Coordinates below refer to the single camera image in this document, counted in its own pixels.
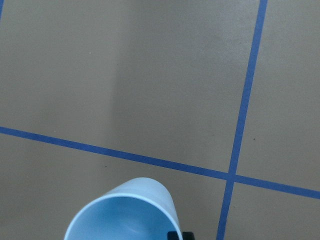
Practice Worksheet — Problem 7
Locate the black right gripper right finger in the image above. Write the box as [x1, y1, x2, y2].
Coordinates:
[182, 231, 194, 240]

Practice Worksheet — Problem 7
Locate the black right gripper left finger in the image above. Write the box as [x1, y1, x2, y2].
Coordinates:
[167, 231, 179, 240]

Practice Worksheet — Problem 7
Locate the light blue cup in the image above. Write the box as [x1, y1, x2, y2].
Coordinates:
[64, 177, 183, 240]

